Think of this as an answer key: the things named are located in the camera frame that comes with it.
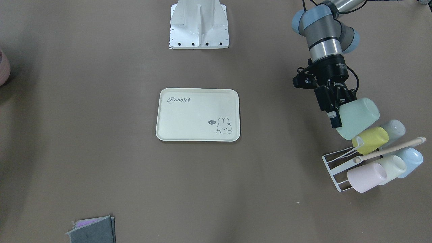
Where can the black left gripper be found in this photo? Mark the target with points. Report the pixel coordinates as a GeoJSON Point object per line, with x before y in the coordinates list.
{"type": "Point", "coordinates": [332, 71]}

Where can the green plastic cup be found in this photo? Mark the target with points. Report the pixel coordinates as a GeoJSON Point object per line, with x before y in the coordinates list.
{"type": "Point", "coordinates": [356, 116]}

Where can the cream rabbit print tray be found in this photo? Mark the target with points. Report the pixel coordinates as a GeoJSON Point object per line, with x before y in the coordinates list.
{"type": "Point", "coordinates": [198, 115]}

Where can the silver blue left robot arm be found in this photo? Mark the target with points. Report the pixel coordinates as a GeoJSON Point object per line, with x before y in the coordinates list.
{"type": "Point", "coordinates": [328, 39]}

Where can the yellow plastic cup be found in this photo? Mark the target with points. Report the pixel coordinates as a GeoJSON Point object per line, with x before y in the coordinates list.
{"type": "Point", "coordinates": [370, 139]}

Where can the grey plastic cup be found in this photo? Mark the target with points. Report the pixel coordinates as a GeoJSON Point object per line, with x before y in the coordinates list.
{"type": "Point", "coordinates": [395, 130]}

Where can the pink plastic cup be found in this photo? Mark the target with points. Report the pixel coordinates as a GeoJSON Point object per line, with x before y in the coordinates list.
{"type": "Point", "coordinates": [366, 177]}

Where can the pale cream plastic cup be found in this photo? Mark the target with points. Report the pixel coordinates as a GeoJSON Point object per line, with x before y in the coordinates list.
{"type": "Point", "coordinates": [393, 165]}

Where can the light blue plastic cup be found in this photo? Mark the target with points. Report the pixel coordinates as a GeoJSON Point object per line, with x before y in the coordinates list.
{"type": "Point", "coordinates": [412, 158]}

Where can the folded grey cloth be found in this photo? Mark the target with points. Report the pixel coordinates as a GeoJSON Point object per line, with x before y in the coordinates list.
{"type": "Point", "coordinates": [93, 230]}

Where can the pink bowl with ice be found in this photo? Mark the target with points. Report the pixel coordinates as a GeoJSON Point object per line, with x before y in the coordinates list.
{"type": "Point", "coordinates": [5, 68]}

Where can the white wire cup rack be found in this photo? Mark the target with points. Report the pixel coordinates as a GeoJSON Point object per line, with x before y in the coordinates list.
{"type": "Point", "coordinates": [339, 162]}

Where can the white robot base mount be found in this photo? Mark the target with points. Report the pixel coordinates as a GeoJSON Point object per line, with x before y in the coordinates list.
{"type": "Point", "coordinates": [199, 24]}

